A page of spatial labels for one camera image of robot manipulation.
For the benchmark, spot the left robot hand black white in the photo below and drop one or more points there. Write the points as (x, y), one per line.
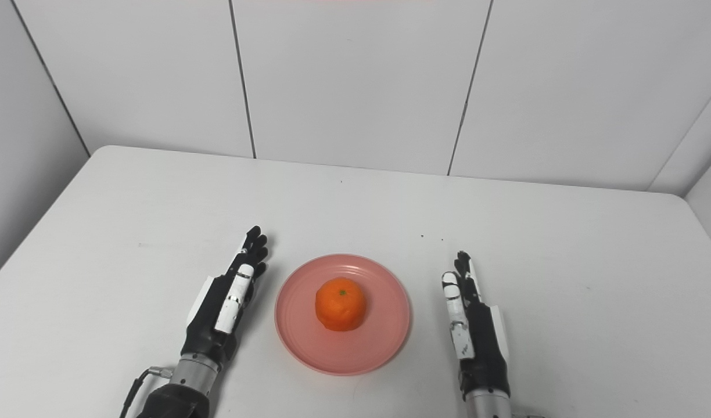
(227, 302)

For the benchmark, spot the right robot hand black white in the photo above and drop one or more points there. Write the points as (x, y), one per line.
(474, 331)

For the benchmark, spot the orange fruit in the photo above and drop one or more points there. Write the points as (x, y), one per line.
(340, 303)

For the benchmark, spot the pink round plate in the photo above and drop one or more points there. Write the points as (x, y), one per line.
(342, 314)

